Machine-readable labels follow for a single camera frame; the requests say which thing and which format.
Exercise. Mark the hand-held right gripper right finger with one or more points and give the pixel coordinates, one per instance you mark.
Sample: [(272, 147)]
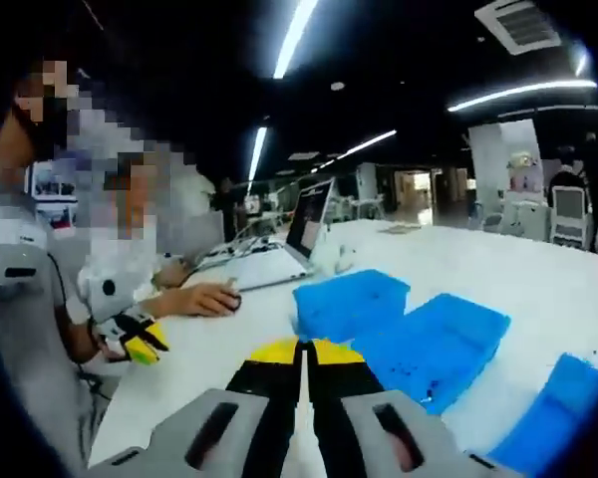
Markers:
[(344, 398)]

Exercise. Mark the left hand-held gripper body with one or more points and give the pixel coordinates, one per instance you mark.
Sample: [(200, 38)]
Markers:
[(124, 294)]

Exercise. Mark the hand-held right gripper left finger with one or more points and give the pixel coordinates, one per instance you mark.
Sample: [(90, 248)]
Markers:
[(264, 398)]

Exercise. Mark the blue plastic bin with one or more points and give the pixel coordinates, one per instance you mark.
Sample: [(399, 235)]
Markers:
[(453, 338), (553, 418), (339, 313)]

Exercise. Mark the person's left hand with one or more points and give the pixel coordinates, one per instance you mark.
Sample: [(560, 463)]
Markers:
[(112, 353)]

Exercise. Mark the black computer mouse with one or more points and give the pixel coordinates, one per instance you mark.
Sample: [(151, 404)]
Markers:
[(235, 303)]

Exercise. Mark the person's light grey shirt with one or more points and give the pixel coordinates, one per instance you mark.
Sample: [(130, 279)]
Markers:
[(30, 348)]

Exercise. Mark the white chest device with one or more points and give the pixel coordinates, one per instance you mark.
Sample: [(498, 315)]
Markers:
[(15, 256)]

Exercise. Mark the printed banner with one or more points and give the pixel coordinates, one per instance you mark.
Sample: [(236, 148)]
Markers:
[(55, 189)]

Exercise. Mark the silver laptop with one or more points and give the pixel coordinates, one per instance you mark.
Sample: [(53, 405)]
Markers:
[(309, 219)]

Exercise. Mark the short ceiling light strip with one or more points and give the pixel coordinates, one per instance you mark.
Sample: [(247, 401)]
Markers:
[(258, 154), (369, 143)]

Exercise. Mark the white display partition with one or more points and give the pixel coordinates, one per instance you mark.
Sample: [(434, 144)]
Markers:
[(488, 159)]

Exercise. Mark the white office chair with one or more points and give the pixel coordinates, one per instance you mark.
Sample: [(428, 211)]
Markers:
[(570, 214)]

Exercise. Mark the round ceiling fixture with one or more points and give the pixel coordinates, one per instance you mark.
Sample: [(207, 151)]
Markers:
[(337, 86)]

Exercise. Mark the long ceiling light strip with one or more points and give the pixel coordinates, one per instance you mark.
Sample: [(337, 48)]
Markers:
[(294, 37)]

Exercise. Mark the curved ceiling light strip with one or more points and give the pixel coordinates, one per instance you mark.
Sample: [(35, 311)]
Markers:
[(523, 91)]

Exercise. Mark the white ceiling air conditioner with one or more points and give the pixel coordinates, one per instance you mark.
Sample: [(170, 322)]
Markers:
[(520, 25)]

